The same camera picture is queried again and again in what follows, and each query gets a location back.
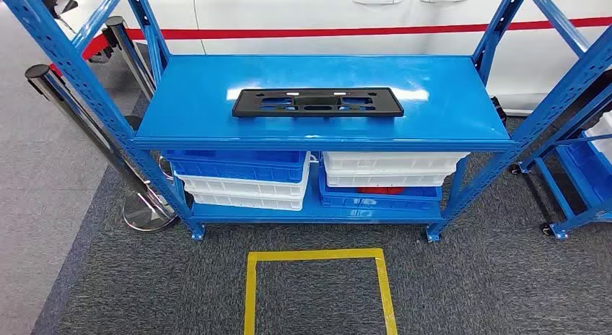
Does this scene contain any black plastic plate bracket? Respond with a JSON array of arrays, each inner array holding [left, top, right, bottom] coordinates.
[[232, 87, 405, 118]]

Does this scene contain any red part in crate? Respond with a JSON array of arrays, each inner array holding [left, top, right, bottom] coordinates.
[[356, 186, 407, 196]]

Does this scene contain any blue metal shelf rack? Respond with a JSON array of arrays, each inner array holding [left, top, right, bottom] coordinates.
[[509, 84, 612, 240], [0, 0, 612, 243]]

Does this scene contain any blue plastic crate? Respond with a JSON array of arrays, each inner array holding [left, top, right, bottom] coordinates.
[[318, 167, 443, 212], [162, 149, 310, 185]]

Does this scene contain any yellow floor tape square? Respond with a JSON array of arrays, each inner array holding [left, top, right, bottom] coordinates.
[[243, 248, 398, 335]]

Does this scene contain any white car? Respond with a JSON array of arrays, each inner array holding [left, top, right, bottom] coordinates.
[[33, 0, 612, 116]]

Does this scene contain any white car side mirror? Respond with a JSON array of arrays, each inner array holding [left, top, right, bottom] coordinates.
[[35, 0, 80, 20]]

